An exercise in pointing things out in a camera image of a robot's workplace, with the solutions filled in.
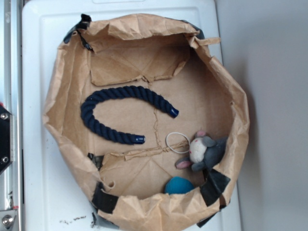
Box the dark blue twisted rope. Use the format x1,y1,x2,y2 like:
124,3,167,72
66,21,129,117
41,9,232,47
80,85,180,145

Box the brown paper bag bin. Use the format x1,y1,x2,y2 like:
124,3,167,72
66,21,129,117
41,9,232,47
43,14,250,231

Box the white rubber band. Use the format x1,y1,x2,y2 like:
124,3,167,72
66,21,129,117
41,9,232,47
165,132,191,154

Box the grey plush mouse toy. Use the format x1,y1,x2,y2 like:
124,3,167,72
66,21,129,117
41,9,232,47
175,130,228,172

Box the blue felt ball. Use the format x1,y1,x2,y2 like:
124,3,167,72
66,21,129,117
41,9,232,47
164,176,194,194

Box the white plastic bin lid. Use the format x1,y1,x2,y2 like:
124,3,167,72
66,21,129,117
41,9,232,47
21,0,243,231

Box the black metal bracket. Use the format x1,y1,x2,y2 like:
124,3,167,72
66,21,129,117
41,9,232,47
0,103,12,174

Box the silver aluminium rail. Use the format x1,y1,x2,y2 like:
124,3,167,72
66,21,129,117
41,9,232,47
0,0,24,231

